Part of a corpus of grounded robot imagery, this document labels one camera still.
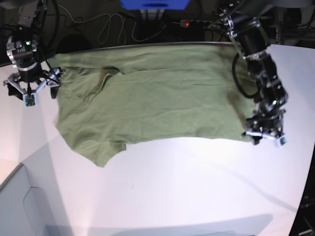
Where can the blue box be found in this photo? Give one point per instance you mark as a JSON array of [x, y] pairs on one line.
[[154, 4]]

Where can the green T-shirt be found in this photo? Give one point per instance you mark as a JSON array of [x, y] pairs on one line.
[[114, 97]]

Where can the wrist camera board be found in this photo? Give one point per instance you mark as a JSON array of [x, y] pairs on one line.
[[281, 141], [30, 99]]

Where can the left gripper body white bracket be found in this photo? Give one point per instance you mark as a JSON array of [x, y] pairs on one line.
[[268, 126]]

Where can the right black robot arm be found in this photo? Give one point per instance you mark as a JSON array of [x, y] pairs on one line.
[[26, 50]]

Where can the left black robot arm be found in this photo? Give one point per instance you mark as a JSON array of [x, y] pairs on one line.
[[240, 21]]

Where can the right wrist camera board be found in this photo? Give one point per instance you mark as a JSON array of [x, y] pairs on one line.
[[30, 99]]

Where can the black power strip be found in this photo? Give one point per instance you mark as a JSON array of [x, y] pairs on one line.
[[198, 24]]

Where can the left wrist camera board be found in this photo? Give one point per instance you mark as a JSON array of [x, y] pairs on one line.
[[281, 141]]

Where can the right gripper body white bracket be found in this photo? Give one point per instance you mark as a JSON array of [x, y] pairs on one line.
[[39, 82]]

